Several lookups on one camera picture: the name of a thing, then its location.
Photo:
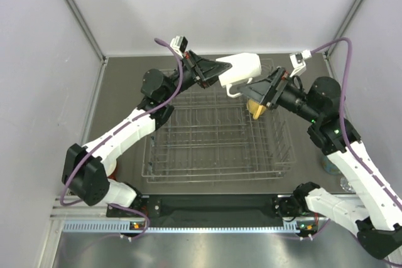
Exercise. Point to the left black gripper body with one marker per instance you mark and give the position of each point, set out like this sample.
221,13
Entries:
190,76

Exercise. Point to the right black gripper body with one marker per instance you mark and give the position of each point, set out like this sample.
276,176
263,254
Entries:
284,93

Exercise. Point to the yellow mug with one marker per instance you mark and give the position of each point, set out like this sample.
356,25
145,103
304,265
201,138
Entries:
256,109

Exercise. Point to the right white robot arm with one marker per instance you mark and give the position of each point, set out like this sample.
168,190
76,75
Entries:
377,224

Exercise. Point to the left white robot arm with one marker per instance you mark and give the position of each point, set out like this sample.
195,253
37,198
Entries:
87,168

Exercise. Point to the blue patterned mug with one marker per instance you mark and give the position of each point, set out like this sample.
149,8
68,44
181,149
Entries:
329,167

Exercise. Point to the clear glass cup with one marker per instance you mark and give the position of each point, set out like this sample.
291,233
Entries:
346,186

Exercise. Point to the red mug white inside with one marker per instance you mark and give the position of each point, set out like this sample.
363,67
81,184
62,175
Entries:
113,169

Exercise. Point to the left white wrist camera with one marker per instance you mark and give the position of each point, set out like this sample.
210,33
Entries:
179,45

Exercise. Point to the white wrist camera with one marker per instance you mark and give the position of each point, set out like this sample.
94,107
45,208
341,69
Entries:
179,45
298,62

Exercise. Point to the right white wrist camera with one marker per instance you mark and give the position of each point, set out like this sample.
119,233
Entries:
298,62

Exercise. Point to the grey wire dish rack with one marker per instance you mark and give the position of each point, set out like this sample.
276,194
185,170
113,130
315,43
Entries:
211,137

